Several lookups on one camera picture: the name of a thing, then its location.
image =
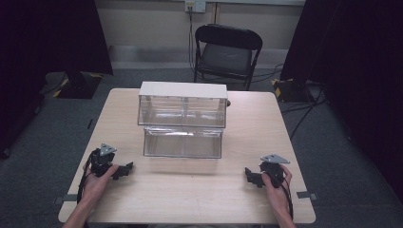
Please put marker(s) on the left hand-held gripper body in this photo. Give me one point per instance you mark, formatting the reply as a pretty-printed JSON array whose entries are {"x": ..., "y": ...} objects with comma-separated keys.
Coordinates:
[{"x": 100, "y": 163}]

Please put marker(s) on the clear plastic drawer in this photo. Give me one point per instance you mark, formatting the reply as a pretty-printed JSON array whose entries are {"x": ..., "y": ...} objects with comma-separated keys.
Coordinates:
[{"x": 183, "y": 144}]

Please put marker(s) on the grey tape strip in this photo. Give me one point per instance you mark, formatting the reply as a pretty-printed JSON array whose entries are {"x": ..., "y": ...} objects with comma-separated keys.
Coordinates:
[
  {"x": 66, "y": 198},
  {"x": 306, "y": 195}
]

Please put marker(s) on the clear drawer cabinet white top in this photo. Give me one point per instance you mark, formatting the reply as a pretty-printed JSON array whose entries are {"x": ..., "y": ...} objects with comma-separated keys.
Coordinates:
[{"x": 182, "y": 107}]

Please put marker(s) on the black stand base striped tape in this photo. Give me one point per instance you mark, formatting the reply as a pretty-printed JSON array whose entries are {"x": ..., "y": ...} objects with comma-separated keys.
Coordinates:
[
  {"x": 77, "y": 85},
  {"x": 290, "y": 90}
]

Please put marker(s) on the person's left hand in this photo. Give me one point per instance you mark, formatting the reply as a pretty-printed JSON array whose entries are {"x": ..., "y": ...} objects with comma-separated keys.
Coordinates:
[{"x": 95, "y": 183}]

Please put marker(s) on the dark curtain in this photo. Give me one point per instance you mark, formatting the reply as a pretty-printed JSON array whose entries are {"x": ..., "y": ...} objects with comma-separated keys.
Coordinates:
[
  {"x": 47, "y": 47},
  {"x": 358, "y": 79}
]

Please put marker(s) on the person's right hand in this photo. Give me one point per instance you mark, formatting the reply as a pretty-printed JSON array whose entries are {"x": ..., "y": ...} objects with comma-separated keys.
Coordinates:
[{"x": 275, "y": 194}]

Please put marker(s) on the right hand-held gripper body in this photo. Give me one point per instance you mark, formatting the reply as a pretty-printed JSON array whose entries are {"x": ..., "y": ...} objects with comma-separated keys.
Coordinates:
[{"x": 273, "y": 171}]

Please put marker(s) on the white wall socket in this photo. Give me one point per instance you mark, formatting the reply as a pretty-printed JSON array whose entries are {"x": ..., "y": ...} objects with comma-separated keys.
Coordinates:
[{"x": 195, "y": 5}]

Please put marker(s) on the black folding chair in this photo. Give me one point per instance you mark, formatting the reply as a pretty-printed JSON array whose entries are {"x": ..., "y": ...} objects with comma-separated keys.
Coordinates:
[{"x": 226, "y": 57}]

